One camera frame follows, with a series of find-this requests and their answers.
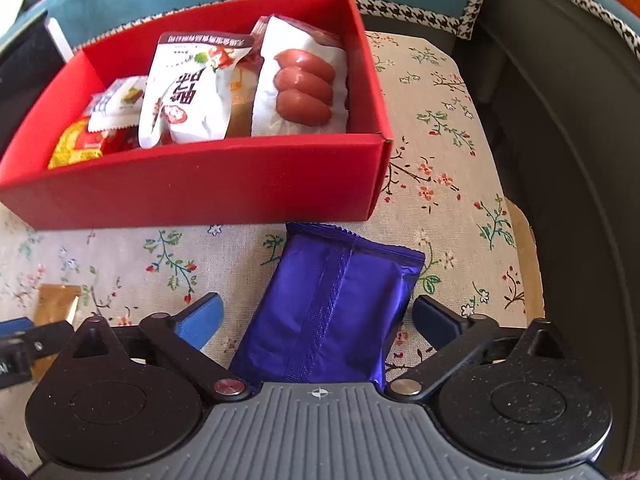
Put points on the small white blue snack packet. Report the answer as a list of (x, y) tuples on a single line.
[(117, 102)]

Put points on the red cardboard box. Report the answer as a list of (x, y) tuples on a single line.
[(200, 185)]

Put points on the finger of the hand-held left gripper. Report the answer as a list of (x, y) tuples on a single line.
[(15, 326)]

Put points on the red yellow snack packet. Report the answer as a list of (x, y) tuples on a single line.
[(75, 147)]

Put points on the black glass table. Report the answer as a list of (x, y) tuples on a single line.
[(25, 60)]

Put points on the floral cloth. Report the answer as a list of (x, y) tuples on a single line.
[(440, 160)]

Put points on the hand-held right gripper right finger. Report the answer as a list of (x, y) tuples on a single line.
[(435, 320)]

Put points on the white pouch snack packet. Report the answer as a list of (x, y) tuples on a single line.
[(190, 95)]

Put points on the gold snack packet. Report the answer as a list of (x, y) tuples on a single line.
[(57, 302)]

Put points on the purple foil snack packet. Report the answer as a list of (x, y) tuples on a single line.
[(320, 310)]

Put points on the white sausage packet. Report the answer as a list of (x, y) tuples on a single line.
[(305, 85)]

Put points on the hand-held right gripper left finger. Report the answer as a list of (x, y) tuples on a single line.
[(200, 317)]

